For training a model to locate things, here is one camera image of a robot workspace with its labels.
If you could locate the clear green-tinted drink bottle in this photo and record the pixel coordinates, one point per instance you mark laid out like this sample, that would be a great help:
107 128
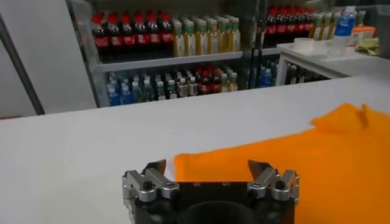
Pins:
148 91
137 92

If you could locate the red-cap cola bottle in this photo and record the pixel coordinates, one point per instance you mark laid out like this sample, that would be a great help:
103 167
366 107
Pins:
303 27
112 40
287 29
166 37
153 38
295 28
99 41
139 39
278 29
126 39
270 29
204 85
215 83

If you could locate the lime green cloth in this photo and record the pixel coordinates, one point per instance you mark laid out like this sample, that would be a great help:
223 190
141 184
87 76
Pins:
368 47

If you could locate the orange-lid plastic container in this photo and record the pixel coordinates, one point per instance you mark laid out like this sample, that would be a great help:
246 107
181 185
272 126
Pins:
364 30

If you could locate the blue drink bottle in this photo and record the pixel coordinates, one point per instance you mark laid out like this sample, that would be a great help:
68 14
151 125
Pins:
113 95
268 77
262 77
125 94

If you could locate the white-cap dark drink bottle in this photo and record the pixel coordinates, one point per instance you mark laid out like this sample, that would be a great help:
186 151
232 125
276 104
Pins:
172 89
192 86
160 91
182 88

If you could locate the orange t-shirt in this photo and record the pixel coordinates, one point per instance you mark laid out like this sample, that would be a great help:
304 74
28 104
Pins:
304 170

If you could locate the dark grey laptop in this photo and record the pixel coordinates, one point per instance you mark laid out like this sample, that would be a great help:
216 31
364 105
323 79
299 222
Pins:
384 36

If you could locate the clear water bottle blue label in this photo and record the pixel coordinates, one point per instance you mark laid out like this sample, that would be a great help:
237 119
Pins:
342 27

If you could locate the white side table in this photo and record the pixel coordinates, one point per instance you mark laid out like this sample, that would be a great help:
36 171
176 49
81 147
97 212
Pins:
350 65

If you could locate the glass beverage display cabinet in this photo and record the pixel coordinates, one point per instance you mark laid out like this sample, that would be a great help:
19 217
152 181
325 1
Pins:
167 61
268 51

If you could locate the white tape roll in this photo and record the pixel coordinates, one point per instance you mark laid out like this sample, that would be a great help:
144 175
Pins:
303 45

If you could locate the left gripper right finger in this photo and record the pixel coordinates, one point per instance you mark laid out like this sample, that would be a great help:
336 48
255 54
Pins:
265 179

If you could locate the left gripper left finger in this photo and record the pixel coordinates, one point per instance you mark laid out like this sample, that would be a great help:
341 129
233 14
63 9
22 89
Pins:
160 182

